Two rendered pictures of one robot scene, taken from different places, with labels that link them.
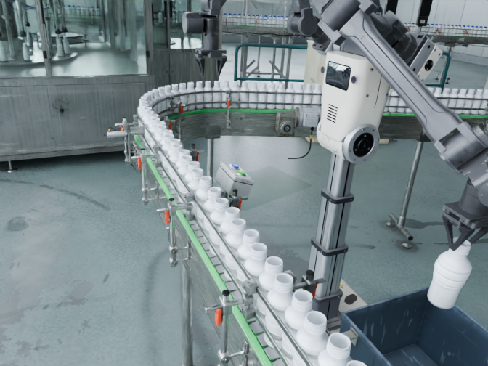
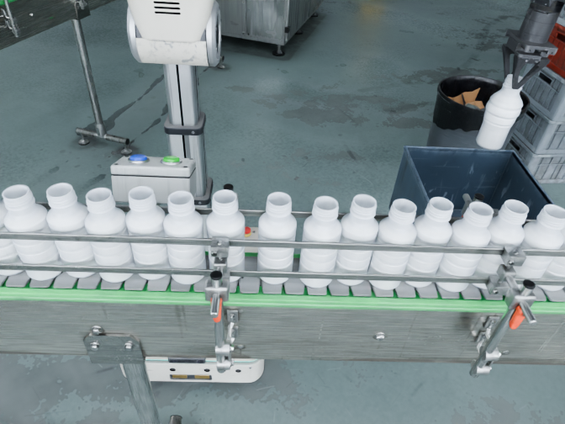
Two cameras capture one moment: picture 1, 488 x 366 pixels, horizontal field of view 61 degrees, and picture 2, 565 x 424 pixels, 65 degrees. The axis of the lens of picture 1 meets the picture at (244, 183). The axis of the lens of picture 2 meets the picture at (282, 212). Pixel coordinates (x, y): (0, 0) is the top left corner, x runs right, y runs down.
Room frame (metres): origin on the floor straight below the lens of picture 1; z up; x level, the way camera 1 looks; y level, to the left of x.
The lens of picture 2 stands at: (0.86, 0.57, 1.58)
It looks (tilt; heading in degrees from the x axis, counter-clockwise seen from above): 40 degrees down; 291
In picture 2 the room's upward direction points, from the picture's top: 4 degrees clockwise
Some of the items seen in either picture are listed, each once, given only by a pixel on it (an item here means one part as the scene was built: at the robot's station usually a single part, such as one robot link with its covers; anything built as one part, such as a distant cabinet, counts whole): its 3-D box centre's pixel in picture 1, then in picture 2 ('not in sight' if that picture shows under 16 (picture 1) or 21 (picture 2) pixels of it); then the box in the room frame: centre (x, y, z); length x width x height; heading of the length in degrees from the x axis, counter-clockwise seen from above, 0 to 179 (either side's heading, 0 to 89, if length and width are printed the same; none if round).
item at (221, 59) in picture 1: (215, 64); not in sight; (1.57, 0.13, 1.44); 0.07 x 0.07 x 0.09; 25
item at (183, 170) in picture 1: (186, 179); (109, 235); (1.30, 0.20, 1.08); 0.06 x 0.06 x 0.17
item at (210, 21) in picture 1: (209, 25); not in sight; (1.56, 0.15, 1.57); 0.07 x 0.06 x 0.07; 115
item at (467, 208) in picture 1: (476, 200); (535, 29); (0.76, -0.48, 1.32); 0.10 x 0.07 x 0.07; 114
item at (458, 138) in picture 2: not in sight; (463, 146); (0.75, -1.83, 0.32); 0.45 x 0.45 x 0.64
